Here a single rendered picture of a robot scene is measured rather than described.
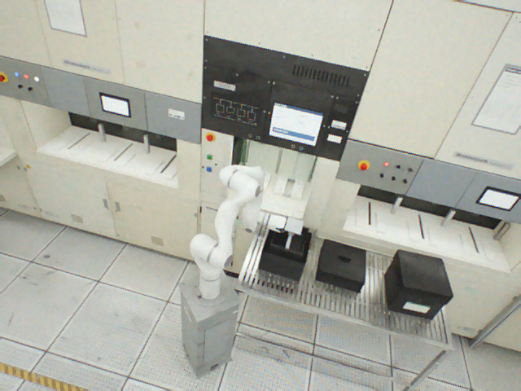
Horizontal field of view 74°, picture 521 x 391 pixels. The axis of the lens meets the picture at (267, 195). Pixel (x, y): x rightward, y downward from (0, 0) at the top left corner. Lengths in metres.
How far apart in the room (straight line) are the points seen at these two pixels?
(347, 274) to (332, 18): 1.43
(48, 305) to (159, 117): 1.69
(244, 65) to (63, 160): 1.68
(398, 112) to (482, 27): 0.50
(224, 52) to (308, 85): 0.48
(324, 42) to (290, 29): 0.18
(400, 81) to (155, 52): 1.33
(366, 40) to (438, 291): 1.40
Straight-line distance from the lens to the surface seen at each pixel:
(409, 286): 2.15
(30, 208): 3.72
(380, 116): 2.02
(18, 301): 3.29
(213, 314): 2.05
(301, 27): 1.87
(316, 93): 1.96
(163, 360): 2.78
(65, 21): 2.44
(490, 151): 2.21
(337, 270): 2.24
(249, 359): 2.78
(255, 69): 1.98
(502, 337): 3.48
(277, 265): 2.16
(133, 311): 2.99
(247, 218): 1.99
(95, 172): 2.93
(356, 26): 1.85
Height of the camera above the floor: 2.52
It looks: 40 degrees down
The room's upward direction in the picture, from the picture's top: 10 degrees clockwise
